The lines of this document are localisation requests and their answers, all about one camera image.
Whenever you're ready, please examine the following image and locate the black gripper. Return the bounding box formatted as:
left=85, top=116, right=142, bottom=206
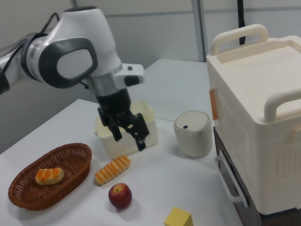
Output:
left=95, top=88, right=151, bottom=152

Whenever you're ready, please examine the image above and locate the yellow cube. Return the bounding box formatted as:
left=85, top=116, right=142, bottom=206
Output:
left=164, top=206, right=194, bottom=226

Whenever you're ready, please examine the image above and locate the cream open plastic box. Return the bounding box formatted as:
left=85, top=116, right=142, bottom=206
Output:
left=94, top=100, right=158, bottom=159

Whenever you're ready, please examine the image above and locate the long orange striped bread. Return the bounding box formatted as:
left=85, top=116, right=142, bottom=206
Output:
left=94, top=154, right=131, bottom=186

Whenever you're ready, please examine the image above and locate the red apple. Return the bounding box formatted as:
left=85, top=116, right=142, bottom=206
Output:
left=108, top=182, right=133, bottom=210

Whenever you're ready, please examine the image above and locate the small cream lidded bin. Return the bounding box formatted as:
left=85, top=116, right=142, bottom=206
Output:
left=173, top=110, right=212, bottom=158

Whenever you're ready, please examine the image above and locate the brown wicker basket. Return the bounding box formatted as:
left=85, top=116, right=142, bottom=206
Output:
left=8, top=142, right=93, bottom=211

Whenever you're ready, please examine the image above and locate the short orange striped bread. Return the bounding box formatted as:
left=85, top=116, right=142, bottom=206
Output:
left=34, top=167, right=65, bottom=186

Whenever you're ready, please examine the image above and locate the large cream storage box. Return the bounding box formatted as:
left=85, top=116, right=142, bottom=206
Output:
left=206, top=23, right=301, bottom=216

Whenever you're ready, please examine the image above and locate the black pole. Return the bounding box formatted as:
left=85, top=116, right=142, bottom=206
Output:
left=236, top=0, right=247, bottom=45

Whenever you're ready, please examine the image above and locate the white cabinet handle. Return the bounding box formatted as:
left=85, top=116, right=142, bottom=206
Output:
left=215, top=149, right=249, bottom=208

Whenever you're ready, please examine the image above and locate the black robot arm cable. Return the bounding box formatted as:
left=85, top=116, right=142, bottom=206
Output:
left=0, top=12, right=61, bottom=73

